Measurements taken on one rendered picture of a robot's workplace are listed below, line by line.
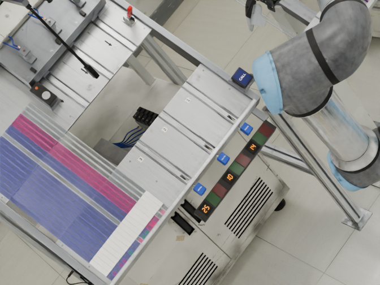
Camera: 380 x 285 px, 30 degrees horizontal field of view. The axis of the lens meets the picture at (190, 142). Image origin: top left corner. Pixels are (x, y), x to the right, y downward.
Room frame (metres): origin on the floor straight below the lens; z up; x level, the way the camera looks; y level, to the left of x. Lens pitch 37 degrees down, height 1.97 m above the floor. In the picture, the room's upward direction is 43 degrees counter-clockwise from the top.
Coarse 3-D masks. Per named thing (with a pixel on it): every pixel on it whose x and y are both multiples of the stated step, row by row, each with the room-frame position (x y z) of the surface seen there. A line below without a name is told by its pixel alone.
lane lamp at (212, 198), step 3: (210, 192) 1.51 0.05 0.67; (210, 195) 1.50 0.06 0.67; (213, 195) 1.50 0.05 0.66; (216, 195) 1.50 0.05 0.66; (207, 198) 1.50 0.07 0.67; (210, 198) 1.50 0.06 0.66; (213, 198) 1.49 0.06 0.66; (216, 198) 1.49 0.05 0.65; (219, 198) 1.49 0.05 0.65; (210, 201) 1.49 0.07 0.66; (213, 201) 1.49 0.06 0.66; (216, 201) 1.48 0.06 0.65; (213, 204) 1.48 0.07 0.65; (216, 204) 1.48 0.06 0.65
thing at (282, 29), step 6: (234, 0) 1.75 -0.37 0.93; (240, 0) 1.74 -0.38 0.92; (264, 18) 1.67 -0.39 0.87; (270, 18) 1.66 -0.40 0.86; (270, 24) 1.66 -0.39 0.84; (276, 24) 1.64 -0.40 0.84; (282, 30) 1.63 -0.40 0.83; (288, 30) 1.62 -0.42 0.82; (288, 36) 1.61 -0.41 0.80; (294, 36) 1.60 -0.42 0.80
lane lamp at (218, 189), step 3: (216, 186) 1.51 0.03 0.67; (219, 186) 1.51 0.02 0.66; (222, 186) 1.50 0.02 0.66; (213, 189) 1.51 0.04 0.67; (216, 189) 1.51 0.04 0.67; (219, 189) 1.50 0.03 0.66; (222, 189) 1.50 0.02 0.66; (225, 189) 1.50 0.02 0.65; (216, 192) 1.50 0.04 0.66; (219, 192) 1.50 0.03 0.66; (222, 192) 1.49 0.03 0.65; (225, 192) 1.49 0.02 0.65; (219, 195) 1.49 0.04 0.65; (222, 195) 1.49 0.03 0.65
